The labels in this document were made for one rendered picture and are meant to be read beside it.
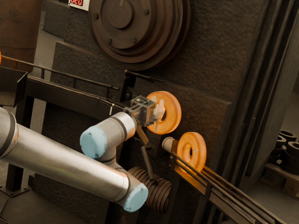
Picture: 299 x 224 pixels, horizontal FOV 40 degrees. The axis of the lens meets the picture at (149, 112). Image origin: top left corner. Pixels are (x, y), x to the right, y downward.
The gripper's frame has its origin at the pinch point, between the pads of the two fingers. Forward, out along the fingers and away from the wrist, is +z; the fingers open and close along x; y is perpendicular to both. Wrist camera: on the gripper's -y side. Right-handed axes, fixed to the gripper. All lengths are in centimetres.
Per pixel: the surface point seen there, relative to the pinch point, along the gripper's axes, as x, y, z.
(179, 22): 12.6, 23.3, 25.1
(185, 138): -9.0, -11.0, 3.8
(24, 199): 77, -85, -12
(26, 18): 281, -67, 143
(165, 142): 1.5, -19.5, 6.5
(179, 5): 14.6, 29.2, 26.6
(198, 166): -19.6, -14.8, -2.5
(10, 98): 79, -22, -12
